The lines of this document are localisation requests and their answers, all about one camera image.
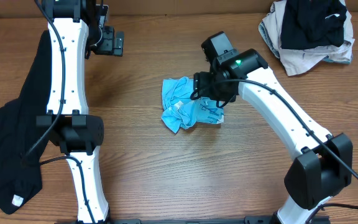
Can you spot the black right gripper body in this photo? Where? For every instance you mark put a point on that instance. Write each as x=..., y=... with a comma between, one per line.
x=199, y=86

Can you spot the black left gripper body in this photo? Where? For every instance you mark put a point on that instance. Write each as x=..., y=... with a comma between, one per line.
x=119, y=43

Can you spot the light blue printed t-shirt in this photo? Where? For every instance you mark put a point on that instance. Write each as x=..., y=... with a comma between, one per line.
x=179, y=111

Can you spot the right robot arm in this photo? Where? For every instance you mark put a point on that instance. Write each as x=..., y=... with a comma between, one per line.
x=321, y=161

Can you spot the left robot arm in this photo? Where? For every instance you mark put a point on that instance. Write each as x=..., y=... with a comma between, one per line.
x=78, y=29

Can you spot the grey-blue garment under pile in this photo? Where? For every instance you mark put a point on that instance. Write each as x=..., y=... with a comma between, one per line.
x=330, y=53

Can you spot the beige garment in pile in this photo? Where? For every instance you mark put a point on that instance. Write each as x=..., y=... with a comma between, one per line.
x=275, y=18

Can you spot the black garment on left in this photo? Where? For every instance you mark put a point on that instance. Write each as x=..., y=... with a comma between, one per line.
x=21, y=145

